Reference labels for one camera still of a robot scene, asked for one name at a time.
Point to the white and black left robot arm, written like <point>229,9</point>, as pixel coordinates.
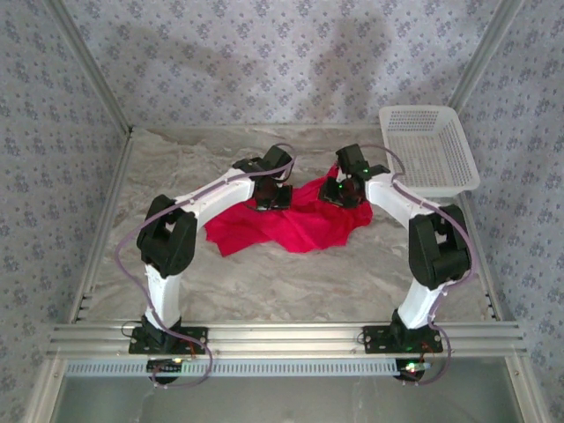
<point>216,198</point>

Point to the red t-shirt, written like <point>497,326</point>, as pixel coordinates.
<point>299,229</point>

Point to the grooved aluminium mounting rail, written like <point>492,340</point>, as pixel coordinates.
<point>286,337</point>

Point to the black controller board with LED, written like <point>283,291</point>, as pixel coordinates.
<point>416,373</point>
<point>161,368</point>

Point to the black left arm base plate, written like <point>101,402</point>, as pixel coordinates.
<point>200,332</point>

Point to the grey metal sheet panel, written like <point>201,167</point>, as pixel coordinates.
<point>286,401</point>

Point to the aluminium frame post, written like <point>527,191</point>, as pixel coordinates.
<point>484,53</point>
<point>94,75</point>

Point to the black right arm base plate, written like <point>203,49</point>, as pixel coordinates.
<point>374,339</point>

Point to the white perforated plastic basket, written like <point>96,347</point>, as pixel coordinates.
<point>423,145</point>

